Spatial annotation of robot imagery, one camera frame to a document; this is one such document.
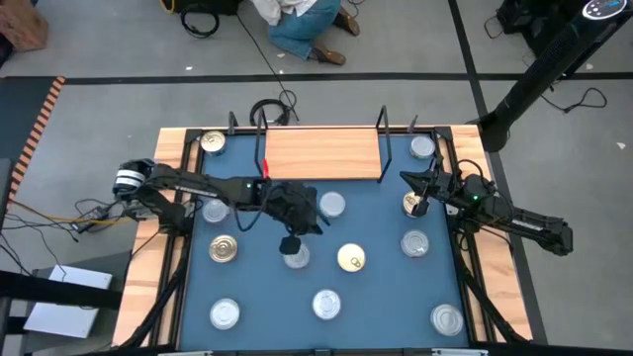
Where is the person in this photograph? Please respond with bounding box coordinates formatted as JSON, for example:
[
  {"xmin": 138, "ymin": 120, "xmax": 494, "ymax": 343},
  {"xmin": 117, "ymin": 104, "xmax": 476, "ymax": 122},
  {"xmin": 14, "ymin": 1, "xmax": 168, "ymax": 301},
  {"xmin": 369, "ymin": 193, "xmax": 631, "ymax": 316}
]
[{"xmin": 249, "ymin": 0, "xmax": 362, "ymax": 66}]

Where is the silver tin can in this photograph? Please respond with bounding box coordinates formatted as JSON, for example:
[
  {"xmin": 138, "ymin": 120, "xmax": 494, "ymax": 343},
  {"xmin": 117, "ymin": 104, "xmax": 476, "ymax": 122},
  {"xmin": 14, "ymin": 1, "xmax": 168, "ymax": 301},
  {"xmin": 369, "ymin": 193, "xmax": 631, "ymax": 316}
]
[
  {"xmin": 408, "ymin": 134, "xmax": 437, "ymax": 160},
  {"xmin": 429, "ymin": 303, "xmax": 465, "ymax": 338}
]

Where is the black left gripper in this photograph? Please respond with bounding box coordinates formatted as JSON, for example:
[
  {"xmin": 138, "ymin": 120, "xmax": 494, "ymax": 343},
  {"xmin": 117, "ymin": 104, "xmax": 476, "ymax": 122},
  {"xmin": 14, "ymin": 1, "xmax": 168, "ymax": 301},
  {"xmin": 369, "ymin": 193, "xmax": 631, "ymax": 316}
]
[{"xmin": 266, "ymin": 181, "xmax": 331, "ymax": 256}]

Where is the black floor mat striped edge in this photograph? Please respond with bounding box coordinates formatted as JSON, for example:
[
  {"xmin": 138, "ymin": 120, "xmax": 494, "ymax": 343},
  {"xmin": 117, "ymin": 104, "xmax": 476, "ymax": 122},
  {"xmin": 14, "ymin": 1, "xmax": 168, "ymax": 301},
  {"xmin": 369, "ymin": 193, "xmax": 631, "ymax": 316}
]
[{"xmin": 0, "ymin": 75, "xmax": 67, "ymax": 204}]

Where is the brown cardboard box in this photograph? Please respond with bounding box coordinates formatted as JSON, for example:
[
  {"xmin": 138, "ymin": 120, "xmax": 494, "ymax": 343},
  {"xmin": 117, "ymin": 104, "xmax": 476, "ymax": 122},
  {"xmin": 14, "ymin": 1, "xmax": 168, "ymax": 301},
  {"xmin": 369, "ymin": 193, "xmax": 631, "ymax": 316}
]
[{"xmin": 0, "ymin": 0, "xmax": 49, "ymax": 53}]

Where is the blue table mat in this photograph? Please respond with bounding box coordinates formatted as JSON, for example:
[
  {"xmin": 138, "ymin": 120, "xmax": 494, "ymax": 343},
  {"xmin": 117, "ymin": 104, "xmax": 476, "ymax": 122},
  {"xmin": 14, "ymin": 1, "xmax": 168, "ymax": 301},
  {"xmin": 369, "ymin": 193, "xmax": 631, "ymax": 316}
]
[{"xmin": 178, "ymin": 133, "xmax": 471, "ymax": 351}]

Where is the wooden shelf with black frame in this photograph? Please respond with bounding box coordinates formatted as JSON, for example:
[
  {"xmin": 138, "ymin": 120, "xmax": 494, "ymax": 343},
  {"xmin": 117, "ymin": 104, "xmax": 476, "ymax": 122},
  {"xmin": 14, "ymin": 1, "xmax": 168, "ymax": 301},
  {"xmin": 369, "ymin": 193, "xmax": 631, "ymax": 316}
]
[{"xmin": 252, "ymin": 104, "xmax": 396, "ymax": 185}]

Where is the black power cable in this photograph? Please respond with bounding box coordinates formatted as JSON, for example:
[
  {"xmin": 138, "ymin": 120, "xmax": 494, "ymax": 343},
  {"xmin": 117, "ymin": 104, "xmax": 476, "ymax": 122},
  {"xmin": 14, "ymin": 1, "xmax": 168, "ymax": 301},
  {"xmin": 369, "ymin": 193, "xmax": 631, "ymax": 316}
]
[{"xmin": 538, "ymin": 86, "xmax": 608, "ymax": 115}]

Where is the thin yellow cable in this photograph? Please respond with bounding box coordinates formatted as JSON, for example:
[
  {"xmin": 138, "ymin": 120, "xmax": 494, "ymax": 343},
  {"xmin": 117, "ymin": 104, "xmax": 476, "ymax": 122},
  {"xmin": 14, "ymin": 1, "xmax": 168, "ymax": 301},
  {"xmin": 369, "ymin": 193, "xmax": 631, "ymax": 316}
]
[{"xmin": 9, "ymin": 200, "xmax": 125, "ymax": 226}]

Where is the black metal beam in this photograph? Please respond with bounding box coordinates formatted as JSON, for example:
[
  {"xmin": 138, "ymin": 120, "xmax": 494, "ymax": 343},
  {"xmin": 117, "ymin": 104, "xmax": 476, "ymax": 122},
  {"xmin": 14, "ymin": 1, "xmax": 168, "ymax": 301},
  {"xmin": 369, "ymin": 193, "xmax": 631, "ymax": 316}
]
[{"xmin": 0, "ymin": 269, "xmax": 124, "ymax": 312}]

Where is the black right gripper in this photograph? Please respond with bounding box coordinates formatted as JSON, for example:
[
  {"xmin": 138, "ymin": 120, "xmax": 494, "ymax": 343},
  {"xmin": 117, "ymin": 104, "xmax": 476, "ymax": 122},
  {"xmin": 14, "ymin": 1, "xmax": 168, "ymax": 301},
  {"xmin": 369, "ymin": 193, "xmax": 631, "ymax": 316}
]
[{"xmin": 399, "ymin": 153, "xmax": 466, "ymax": 218}]

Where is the red label pull-tab can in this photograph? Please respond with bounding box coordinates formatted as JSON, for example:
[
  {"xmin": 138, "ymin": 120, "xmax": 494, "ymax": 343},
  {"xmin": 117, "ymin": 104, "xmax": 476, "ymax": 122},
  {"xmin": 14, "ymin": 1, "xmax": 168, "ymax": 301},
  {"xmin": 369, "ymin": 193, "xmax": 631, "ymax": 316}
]
[{"xmin": 283, "ymin": 242, "xmax": 312, "ymax": 271}]

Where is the coiled black cable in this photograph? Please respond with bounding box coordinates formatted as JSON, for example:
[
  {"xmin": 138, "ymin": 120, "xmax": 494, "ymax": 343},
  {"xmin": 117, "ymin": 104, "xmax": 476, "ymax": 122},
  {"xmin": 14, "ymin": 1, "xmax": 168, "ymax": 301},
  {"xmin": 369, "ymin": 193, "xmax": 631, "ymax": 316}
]
[
  {"xmin": 178, "ymin": 4, "xmax": 222, "ymax": 40},
  {"xmin": 248, "ymin": 97, "xmax": 298, "ymax": 128}
]

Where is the black equipment case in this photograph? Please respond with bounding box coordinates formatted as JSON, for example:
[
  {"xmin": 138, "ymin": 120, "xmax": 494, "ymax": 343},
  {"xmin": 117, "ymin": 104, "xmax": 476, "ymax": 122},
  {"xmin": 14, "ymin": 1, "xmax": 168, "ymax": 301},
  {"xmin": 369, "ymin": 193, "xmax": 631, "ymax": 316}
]
[
  {"xmin": 160, "ymin": 0, "xmax": 243, "ymax": 16},
  {"xmin": 496, "ymin": 0, "xmax": 545, "ymax": 36}
]

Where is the green label silver can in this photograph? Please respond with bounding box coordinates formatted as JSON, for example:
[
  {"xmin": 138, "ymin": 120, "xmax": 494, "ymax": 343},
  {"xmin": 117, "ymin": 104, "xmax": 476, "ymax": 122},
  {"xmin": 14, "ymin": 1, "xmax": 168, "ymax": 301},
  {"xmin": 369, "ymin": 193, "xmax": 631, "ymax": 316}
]
[
  {"xmin": 209, "ymin": 298, "xmax": 241, "ymax": 331},
  {"xmin": 318, "ymin": 191, "xmax": 347, "ymax": 220}
]

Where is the red label tuna can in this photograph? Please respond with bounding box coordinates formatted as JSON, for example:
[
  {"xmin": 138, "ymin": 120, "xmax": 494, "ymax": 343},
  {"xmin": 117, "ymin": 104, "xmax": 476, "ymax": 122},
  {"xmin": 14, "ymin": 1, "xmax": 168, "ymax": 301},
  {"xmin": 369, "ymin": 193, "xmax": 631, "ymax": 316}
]
[
  {"xmin": 202, "ymin": 198, "xmax": 231, "ymax": 224},
  {"xmin": 312, "ymin": 289, "xmax": 342, "ymax": 321},
  {"xmin": 400, "ymin": 228, "xmax": 430, "ymax": 259}
]

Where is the long black floor cable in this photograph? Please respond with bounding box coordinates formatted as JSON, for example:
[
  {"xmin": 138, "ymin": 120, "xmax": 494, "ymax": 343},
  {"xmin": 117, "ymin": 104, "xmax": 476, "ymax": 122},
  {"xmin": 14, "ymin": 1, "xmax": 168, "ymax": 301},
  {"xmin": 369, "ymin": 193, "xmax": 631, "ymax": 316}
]
[{"xmin": 235, "ymin": 13, "xmax": 301, "ymax": 123}]

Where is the black aluminium table frame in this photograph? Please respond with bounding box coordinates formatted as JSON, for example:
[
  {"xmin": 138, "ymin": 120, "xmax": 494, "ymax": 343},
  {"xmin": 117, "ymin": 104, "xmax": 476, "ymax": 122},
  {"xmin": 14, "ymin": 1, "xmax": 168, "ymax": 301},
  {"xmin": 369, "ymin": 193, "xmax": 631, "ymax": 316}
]
[{"xmin": 118, "ymin": 111, "xmax": 535, "ymax": 356}]

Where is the pale gold pull-tab can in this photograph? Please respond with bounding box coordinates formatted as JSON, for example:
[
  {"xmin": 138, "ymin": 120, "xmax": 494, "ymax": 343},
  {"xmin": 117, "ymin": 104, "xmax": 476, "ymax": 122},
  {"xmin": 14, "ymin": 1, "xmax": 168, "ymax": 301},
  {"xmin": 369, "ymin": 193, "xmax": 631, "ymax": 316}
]
[{"xmin": 336, "ymin": 242, "xmax": 367, "ymax": 274}]

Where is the white flat box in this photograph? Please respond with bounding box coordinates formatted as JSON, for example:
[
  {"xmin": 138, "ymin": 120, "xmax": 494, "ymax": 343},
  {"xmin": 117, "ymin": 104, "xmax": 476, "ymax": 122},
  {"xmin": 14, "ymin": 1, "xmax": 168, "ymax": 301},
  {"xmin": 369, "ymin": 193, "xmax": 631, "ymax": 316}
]
[{"xmin": 23, "ymin": 265, "xmax": 114, "ymax": 340}]

